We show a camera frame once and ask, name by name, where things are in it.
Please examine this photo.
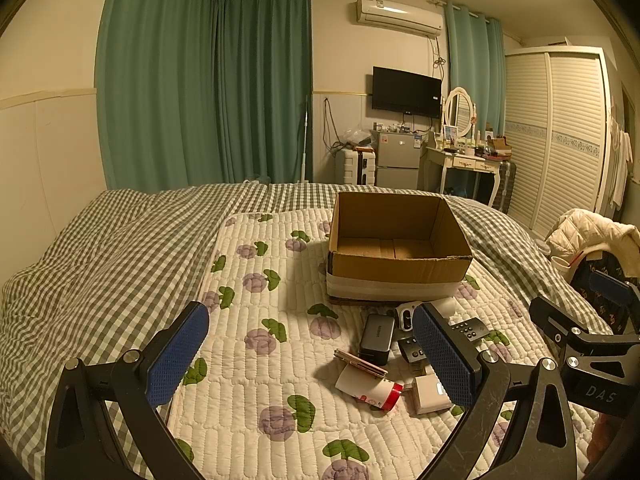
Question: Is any white dressing table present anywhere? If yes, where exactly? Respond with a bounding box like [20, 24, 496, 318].
[422, 148, 501, 207]

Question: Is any white louvered wardrobe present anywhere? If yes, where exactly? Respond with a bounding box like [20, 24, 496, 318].
[504, 46, 612, 237]

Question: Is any small white box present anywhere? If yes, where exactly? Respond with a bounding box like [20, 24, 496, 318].
[411, 374, 454, 415]

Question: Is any white floral quilted mat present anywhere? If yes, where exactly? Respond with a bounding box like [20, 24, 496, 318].
[164, 207, 601, 480]

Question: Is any white suitcase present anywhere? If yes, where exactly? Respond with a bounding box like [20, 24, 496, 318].
[334, 148, 376, 185]

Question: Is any brown cardboard box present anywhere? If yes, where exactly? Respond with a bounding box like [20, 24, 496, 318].
[326, 192, 473, 302]

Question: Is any oval vanity mirror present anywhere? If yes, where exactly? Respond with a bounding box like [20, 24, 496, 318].
[442, 87, 477, 140]

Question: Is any silver mini fridge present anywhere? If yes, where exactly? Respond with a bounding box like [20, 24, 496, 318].
[376, 132, 422, 190]

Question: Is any white red-capped bottle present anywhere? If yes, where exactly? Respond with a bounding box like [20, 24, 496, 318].
[335, 365, 404, 412]

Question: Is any white handheld device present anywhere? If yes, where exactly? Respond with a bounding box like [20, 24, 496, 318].
[392, 296, 459, 334]

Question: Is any green curtain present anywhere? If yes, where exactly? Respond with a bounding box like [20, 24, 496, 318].
[444, 2, 506, 134]
[94, 0, 312, 193]

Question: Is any black remote control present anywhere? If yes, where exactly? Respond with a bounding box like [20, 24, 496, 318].
[398, 318, 489, 364]

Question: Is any white puffer jacket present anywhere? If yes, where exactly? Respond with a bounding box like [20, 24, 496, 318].
[546, 208, 640, 278]

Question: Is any green curtain left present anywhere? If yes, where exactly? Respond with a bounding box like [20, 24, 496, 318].
[94, 0, 312, 193]

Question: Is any white air conditioner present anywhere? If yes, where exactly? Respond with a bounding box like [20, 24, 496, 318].
[356, 0, 444, 38]

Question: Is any black wall television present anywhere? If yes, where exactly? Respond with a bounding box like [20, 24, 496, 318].
[371, 66, 442, 119]

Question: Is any green curtain right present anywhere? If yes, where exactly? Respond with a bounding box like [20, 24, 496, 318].
[444, 2, 506, 134]

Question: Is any green checkered bed cover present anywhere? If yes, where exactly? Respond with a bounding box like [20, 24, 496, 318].
[0, 180, 614, 480]

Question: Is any white mop pole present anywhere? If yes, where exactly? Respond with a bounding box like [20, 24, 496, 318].
[294, 93, 311, 183]

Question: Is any dark suitcase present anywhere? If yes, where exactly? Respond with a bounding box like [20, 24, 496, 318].
[492, 160, 516, 214]

